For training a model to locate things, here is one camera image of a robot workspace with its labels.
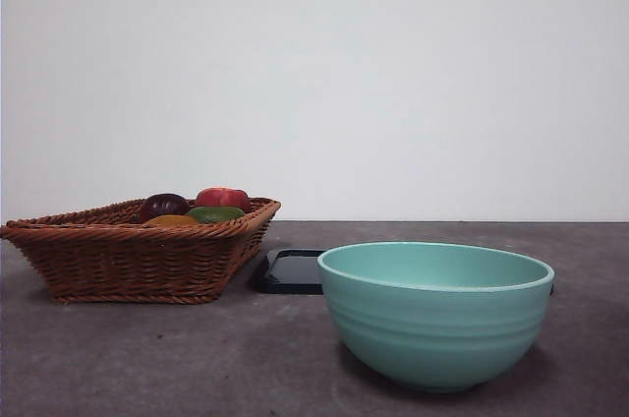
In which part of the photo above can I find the red apple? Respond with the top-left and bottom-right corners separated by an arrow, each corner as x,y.
194,186 -> 251,210

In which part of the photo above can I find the yellow-brown kiwi fruit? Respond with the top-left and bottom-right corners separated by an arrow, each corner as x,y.
142,214 -> 200,228

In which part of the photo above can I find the dark green tray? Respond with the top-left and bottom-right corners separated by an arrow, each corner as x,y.
251,248 -> 556,297

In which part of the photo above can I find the brown wicker basket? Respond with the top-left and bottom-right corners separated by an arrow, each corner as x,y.
0,196 -> 282,305

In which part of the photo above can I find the green mango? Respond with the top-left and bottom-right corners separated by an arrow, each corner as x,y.
185,206 -> 246,225

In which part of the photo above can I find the teal bowl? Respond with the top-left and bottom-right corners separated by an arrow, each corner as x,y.
316,241 -> 556,393

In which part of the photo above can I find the dark purple fruit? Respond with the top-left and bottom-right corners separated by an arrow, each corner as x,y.
139,193 -> 190,224

